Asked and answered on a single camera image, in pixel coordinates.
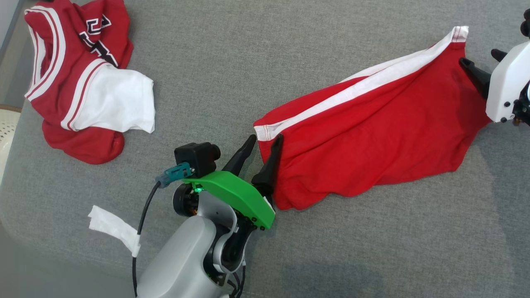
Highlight teal left cable connector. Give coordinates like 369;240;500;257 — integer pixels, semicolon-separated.
155;162;195;189

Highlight red shorts with white stripe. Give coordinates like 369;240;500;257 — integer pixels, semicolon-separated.
253;26;493;211

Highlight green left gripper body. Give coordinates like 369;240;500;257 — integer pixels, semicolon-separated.
182;171;276;230

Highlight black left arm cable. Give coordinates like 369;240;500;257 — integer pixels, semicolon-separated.
132;181;162;298

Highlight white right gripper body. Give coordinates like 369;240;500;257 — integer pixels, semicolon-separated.
485;39;530;123

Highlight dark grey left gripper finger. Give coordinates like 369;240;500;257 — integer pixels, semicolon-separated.
222;135;257;176
251;133;284;196

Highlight white plastic laundry basket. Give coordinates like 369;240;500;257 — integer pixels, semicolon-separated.
0;106;22;185

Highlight white tape label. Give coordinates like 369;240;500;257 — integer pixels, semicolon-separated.
88;205;142;257

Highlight red and white basketball jersey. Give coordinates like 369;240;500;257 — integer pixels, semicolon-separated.
24;0;156;165

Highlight grey fabric sofa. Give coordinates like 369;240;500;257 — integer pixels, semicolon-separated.
0;0;530;298

